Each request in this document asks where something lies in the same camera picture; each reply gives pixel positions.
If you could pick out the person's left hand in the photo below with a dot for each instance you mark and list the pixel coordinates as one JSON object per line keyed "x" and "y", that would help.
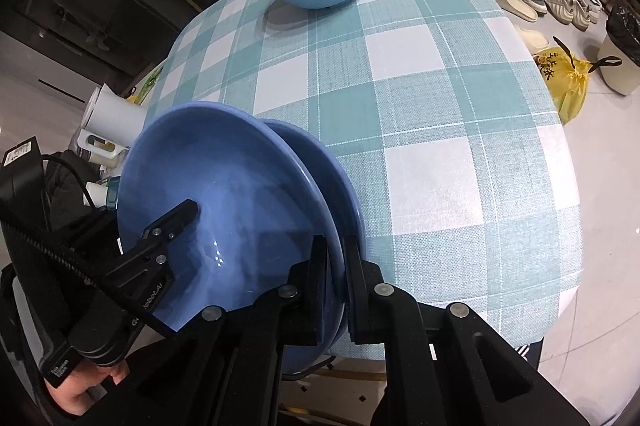
{"x": 75, "y": 393}

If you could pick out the teal white container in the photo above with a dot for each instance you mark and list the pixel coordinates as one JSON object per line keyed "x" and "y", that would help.
{"x": 102, "y": 196}

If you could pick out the beige slipper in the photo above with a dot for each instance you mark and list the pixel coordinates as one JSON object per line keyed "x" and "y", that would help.
{"x": 512, "y": 4}
{"x": 535, "y": 40}

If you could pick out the green packet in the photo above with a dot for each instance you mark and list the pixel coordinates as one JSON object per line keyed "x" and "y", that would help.
{"x": 151, "y": 81}

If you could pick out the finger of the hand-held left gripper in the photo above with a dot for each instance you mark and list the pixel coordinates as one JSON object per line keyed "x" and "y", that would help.
{"x": 97, "y": 233}
{"x": 175, "y": 221}

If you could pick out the white cabinet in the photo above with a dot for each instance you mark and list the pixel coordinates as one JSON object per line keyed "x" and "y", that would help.
{"x": 40, "y": 96}

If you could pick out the yellow plastic bag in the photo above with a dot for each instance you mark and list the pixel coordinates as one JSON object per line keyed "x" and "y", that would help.
{"x": 567, "y": 81}

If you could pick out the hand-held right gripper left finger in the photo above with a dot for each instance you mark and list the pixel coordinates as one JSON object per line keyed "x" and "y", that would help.
{"x": 320, "y": 296}

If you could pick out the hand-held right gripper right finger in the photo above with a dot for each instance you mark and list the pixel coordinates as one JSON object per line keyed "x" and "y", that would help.
{"x": 351, "y": 311}

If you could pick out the cream bin with black bag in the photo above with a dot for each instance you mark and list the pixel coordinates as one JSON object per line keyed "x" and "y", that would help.
{"x": 617, "y": 76}

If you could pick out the white electric kettle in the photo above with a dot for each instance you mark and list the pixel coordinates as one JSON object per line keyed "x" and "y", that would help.
{"x": 117, "y": 114}

